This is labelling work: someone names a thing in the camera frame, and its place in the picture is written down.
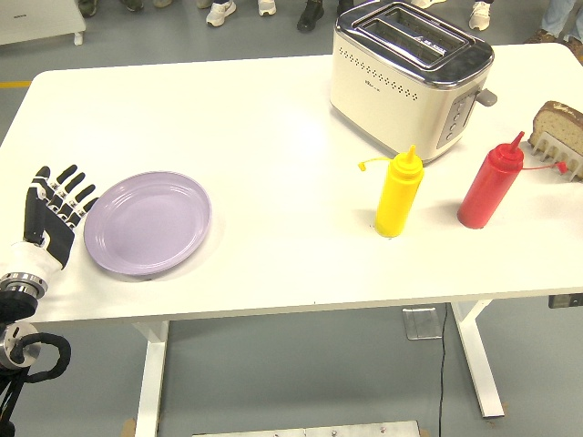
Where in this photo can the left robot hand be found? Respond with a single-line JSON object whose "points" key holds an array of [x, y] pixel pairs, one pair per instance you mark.
{"points": [[45, 218]]}

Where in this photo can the purple round plate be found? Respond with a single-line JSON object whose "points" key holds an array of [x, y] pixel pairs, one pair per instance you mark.
{"points": [[146, 223]]}

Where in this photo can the cream and chrome toaster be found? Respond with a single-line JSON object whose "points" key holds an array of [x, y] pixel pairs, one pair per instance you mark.
{"points": [[378, 104]]}

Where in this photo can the brown bread slice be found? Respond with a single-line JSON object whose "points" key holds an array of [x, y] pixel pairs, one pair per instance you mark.
{"points": [[560, 129]]}

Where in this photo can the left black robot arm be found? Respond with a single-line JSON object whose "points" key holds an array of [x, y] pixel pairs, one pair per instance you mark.
{"points": [[13, 314]]}

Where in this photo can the silver floor plate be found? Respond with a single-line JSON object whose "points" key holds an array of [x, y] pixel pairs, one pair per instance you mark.
{"points": [[421, 324]]}

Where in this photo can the white table leg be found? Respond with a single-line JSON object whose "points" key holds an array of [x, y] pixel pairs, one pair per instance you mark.
{"points": [[478, 364], [150, 387]]}

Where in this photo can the white side table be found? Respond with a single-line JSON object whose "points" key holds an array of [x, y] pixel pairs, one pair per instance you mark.
{"points": [[36, 18]]}

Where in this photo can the dark shoe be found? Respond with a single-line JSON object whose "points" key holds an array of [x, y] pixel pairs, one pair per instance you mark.
{"points": [[132, 4], [87, 7]]}

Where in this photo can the beige shoe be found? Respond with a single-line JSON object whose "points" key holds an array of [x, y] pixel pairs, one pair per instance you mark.
{"points": [[162, 3]]}

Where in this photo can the white sneaker with laces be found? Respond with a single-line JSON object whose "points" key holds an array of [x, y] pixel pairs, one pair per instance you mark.
{"points": [[221, 11], [479, 13]]}

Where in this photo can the white shoe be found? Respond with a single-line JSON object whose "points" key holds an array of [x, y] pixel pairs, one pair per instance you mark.
{"points": [[267, 7], [428, 3]]}

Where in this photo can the black shoe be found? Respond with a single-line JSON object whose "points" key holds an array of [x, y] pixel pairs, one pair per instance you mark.
{"points": [[310, 16]]}

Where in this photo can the yellow squeeze bottle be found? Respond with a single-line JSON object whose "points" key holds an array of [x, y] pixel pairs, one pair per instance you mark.
{"points": [[398, 200]]}

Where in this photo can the red squeeze bottle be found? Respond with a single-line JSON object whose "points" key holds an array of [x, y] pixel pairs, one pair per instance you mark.
{"points": [[487, 196]]}

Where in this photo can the black table control panel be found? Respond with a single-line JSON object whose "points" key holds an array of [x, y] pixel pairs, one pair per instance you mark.
{"points": [[565, 301]]}

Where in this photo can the brown shoe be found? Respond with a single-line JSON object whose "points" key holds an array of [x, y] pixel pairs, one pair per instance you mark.
{"points": [[542, 36]]}

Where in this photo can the metal toast rack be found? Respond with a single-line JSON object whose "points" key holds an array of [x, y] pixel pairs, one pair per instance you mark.
{"points": [[576, 166]]}

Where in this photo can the person's leg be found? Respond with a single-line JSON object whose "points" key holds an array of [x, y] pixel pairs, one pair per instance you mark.
{"points": [[558, 16]]}

